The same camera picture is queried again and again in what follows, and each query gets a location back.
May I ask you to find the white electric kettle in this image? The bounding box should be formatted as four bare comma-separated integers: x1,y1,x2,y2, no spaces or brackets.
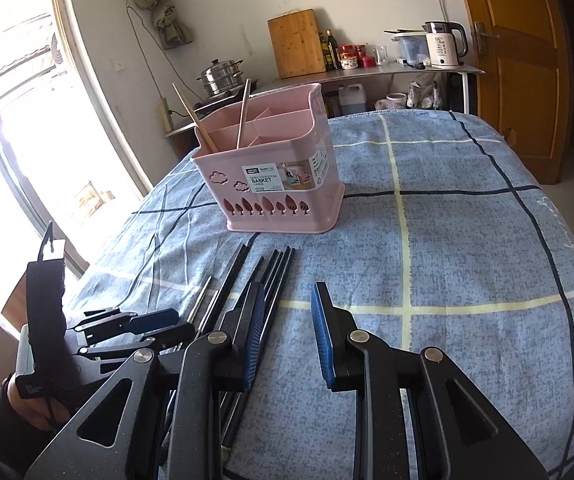
423,21,468,67

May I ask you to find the black camera module left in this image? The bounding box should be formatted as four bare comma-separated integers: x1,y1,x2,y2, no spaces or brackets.
16,221,69,399

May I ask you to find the white plastic jug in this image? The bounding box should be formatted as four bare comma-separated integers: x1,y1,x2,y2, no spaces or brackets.
338,84,367,115

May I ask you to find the steel kitchen table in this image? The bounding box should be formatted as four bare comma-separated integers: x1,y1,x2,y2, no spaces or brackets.
257,63,484,114

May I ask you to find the bamboo cutting board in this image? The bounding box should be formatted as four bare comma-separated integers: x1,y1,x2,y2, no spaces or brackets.
267,9,326,79

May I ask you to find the olive green curtain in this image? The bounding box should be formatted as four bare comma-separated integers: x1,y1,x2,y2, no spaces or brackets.
134,0,194,50

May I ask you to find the red lidded jar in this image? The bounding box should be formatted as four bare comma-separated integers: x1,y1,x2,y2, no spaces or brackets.
337,44,366,70

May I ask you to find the left hand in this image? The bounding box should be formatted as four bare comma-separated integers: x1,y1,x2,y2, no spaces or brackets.
6,374,70,431

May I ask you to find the dark sauce bottle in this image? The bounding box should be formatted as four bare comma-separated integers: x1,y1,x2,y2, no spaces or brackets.
326,29,341,70

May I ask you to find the wooden door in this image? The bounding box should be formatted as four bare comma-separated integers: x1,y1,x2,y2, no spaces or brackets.
465,0,573,184

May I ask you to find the glass cup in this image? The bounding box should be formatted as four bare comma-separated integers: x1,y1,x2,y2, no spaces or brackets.
374,46,389,66

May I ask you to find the steel steamer pot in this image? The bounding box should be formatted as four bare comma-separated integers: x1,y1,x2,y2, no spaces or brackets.
197,58,245,96

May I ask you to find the light wooden chopstick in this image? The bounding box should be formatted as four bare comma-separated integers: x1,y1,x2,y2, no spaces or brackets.
235,78,252,150
172,84,219,153

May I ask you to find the blue checked tablecloth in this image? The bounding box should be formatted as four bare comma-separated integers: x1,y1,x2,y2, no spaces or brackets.
65,110,574,479

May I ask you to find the pink utensil basket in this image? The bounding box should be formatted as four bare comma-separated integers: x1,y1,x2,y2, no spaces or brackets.
191,84,345,234

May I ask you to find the low side shelf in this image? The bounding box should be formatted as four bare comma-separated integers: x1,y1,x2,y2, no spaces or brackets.
159,99,229,159

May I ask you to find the clear plastic storage box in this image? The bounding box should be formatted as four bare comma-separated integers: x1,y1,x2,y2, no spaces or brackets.
386,29,431,67

